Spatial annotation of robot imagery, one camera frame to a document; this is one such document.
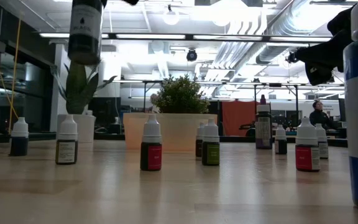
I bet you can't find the bushy green potted plant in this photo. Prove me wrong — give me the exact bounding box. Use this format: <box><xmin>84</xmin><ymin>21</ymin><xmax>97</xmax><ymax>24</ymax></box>
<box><xmin>150</xmin><ymin>74</ymin><xmax>211</xmax><ymax>114</ymax></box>

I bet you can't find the orange partition screen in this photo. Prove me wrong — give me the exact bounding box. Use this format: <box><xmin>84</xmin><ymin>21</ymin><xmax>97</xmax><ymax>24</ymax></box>
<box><xmin>221</xmin><ymin>100</ymin><xmax>272</xmax><ymax>137</ymax></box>

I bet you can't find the long linear ceiling light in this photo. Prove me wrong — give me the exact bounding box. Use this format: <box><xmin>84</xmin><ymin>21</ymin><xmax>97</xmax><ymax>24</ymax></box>
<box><xmin>39</xmin><ymin>32</ymin><xmax>333</xmax><ymax>43</ymax></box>

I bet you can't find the large black food coloring bottle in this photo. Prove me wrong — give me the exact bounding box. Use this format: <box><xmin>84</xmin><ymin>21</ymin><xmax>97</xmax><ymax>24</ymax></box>
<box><xmin>68</xmin><ymin>0</ymin><xmax>104</xmax><ymax>65</ymax></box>

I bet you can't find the black aluminium rig frame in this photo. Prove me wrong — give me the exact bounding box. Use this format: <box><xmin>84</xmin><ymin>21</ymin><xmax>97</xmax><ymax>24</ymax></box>
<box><xmin>0</xmin><ymin>132</ymin><xmax>349</xmax><ymax>149</ymax></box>

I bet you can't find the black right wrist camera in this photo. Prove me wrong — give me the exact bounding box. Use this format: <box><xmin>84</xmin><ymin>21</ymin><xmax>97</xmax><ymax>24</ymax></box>
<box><xmin>327</xmin><ymin>6</ymin><xmax>354</xmax><ymax>35</ymax></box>

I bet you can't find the green snake plant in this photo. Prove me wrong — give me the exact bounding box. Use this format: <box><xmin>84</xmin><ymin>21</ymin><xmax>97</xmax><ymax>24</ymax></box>
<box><xmin>50</xmin><ymin>60</ymin><xmax>117</xmax><ymax>115</ymax></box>

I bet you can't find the black screen panel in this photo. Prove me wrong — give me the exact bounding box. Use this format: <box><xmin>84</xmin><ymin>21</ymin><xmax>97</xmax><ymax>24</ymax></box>
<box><xmin>88</xmin><ymin>96</ymin><xmax>121</xmax><ymax>125</ymax></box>

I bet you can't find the round white pendant lamp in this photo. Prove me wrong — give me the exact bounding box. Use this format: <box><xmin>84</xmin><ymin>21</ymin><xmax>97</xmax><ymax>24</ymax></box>
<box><xmin>162</xmin><ymin>4</ymin><xmax>180</xmax><ymax>26</ymax></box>

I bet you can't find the yellow power cable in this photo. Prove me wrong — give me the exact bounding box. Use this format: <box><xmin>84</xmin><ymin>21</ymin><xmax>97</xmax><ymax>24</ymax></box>
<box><xmin>0</xmin><ymin>0</ymin><xmax>23</xmax><ymax>135</ymax></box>

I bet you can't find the large purple food coloring bottle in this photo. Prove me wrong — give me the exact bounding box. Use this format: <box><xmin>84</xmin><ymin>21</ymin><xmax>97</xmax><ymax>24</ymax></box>
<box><xmin>255</xmin><ymin>95</ymin><xmax>273</xmax><ymax>150</ymax></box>

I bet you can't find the small green label dropper bottle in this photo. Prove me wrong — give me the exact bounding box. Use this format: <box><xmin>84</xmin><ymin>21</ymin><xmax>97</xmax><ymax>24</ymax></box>
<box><xmin>201</xmin><ymin>118</ymin><xmax>221</xmax><ymax>166</ymax></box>

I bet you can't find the person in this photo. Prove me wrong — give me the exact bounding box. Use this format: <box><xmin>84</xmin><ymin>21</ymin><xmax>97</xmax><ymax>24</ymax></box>
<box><xmin>308</xmin><ymin>99</ymin><xmax>335</xmax><ymax>130</ymax></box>

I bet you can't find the small dark dropper bottle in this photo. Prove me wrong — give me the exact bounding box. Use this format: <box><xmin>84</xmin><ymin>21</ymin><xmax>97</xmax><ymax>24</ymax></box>
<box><xmin>274</xmin><ymin>124</ymin><xmax>288</xmax><ymax>156</ymax></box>
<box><xmin>9</xmin><ymin>117</ymin><xmax>30</xmax><ymax>157</ymax></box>

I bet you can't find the small red label dropper bottle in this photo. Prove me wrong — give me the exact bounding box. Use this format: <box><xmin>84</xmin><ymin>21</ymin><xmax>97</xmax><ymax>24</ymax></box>
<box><xmin>140</xmin><ymin>114</ymin><xmax>163</xmax><ymax>172</ymax></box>
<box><xmin>295</xmin><ymin>116</ymin><xmax>321</xmax><ymax>172</ymax></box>

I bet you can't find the black track light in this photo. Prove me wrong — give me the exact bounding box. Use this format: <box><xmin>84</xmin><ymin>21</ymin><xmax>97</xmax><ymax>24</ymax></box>
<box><xmin>285</xmin><ymin>49</ymin><xmax>298</xmax><ymax>65</ymax></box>

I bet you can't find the orange translucent plastic tray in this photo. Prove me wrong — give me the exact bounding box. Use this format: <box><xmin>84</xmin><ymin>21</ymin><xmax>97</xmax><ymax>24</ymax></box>
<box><xmin>122</xmin><ymin>112</ymin><xmax>219</xmax><ymax>154</ymax></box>

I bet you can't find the small black label dropper bottle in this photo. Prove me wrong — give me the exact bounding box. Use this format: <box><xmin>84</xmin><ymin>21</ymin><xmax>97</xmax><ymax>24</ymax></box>
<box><xmin>195</xmin><ymin>121</ymin><xmax>205</xmax><ymax>158</ymax></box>

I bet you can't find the silver ventilation duct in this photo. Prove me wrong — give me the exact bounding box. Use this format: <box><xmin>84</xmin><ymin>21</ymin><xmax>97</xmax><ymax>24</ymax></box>
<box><xmin>255</xmin><ymin>0</ymin><xmax>335</xmax><ymax>65</ymax></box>

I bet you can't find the white round plant pot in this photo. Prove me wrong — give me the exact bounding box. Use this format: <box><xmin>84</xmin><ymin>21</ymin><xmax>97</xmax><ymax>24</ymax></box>
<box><xmin>57</xmin><ymin>113</ymin><xmax>96</xmax><ymax>144</ymax></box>

